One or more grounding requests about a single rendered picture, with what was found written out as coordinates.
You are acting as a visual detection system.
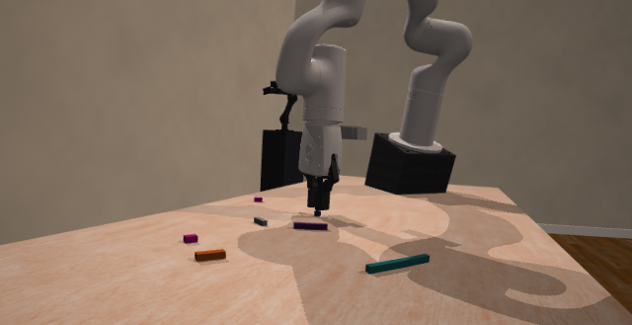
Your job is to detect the orange rod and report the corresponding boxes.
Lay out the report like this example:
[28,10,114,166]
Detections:
[195,249,226,262]

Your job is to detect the turquoise rod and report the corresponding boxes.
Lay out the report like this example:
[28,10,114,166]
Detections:
[365,254,430,274]

